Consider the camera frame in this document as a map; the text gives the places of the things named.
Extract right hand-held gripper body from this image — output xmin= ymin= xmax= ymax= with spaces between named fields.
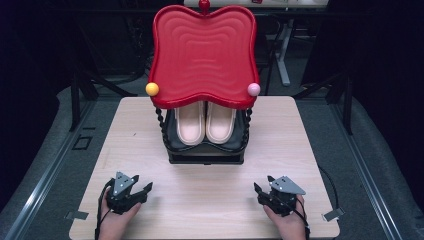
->
xmin=263 ymin=175 xmax=307 ymax=218

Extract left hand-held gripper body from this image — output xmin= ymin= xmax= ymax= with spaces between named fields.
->
xmin=105 ymin=171 xmax=148 ymax=215

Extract cream clog shoe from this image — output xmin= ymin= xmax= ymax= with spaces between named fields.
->
xmin=205 ymin=100 xmax=238 ymax=145
xmin=173 ymin=100 xmax=206 ymax=146

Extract red and black shoe rack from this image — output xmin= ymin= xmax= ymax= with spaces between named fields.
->
xmin=145 ymin=0 xmax=262 ymax=165

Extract person's right hand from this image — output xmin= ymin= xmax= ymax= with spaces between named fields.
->
xmin=263 ymin=194 xmax=309 ymax=240

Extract person's left hand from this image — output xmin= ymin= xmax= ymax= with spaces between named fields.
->
xmin=99 ymin=191 xmax=143 ymax=240

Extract grey tape piece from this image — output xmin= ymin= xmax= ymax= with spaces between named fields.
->
xmin=322 ymin=206 xmax=346 ymax=223
xmin=64 ymin=210 xmax=90 ymax=221

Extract black metal stand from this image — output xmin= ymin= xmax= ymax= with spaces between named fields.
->
xmin=293 ymin=70 xmax=354 ymax=136
xmin=69 ymin=64 xmax=138 ymax=133

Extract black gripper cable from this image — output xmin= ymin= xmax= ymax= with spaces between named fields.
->
xmin=94 ymin=178 xmax=116 ymax=240
xmin=293 ymin=164 xmax=340 ymax=240

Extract metal floor rail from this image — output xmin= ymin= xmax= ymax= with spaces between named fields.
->
xmin=329 ymin=99 xmax=405 ymax=240
xmin=0 ymin=99 xmax=98 ymax=240

